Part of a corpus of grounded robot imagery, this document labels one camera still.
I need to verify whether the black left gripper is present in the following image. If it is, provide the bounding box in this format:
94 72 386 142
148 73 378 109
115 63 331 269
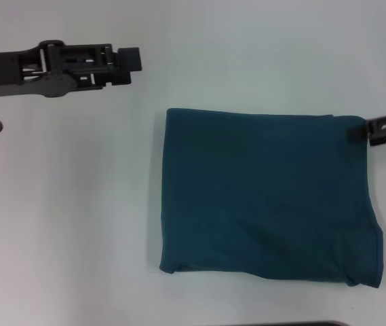
0 40 143 99

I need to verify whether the teal T-shirt with FREE print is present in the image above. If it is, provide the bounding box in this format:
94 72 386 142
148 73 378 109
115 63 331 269
158 107 384 290

